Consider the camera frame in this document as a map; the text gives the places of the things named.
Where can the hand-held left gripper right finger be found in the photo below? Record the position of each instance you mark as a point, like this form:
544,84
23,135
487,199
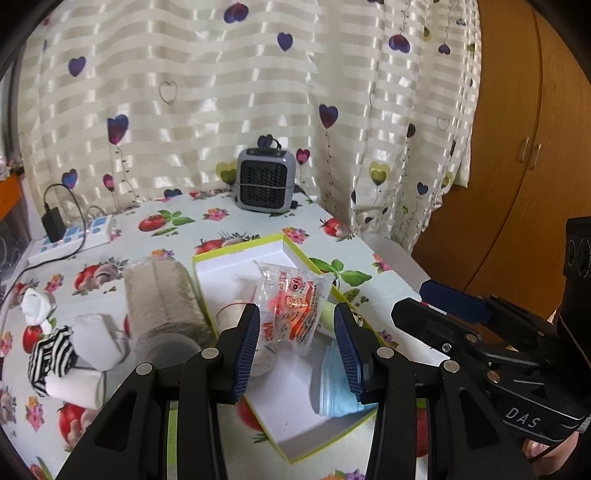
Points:
348,350

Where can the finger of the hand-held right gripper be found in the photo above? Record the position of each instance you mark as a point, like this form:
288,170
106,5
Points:
429,323
457,300

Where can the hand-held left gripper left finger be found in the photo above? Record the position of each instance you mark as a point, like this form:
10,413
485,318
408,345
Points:
244,350

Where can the bright green cloth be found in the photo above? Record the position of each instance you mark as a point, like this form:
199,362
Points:
327,318

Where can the blue face mask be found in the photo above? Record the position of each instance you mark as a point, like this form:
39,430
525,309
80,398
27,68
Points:
332,392

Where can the clear packet with orange print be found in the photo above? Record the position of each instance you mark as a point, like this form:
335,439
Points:
295,309

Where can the white box with green rim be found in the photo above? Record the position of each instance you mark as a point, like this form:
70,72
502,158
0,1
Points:
295,415

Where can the white ribbed sock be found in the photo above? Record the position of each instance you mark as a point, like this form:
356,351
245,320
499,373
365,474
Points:
97,341

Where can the white cloth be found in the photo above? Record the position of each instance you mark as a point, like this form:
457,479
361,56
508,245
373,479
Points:
74,387

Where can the person's right hand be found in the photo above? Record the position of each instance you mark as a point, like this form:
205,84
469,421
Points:
547,454

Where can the clear plastic jar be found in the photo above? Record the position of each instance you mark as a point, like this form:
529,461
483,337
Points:
161,300

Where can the brown wooden wardrobe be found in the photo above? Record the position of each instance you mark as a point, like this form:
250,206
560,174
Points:
508,138

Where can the small grey fan heater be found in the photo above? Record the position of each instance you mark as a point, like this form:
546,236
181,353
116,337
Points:
265,180

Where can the white and blue power strip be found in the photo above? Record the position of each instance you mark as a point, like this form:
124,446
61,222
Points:
97,228

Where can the black and white striped sock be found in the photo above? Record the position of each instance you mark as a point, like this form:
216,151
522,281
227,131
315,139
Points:
51,360

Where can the small white sock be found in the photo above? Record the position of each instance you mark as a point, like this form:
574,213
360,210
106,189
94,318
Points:
37,304

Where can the black charger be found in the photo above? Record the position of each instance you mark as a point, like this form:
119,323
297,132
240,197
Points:
53,224

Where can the heart print curtain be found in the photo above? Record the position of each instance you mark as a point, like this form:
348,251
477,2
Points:
207,69

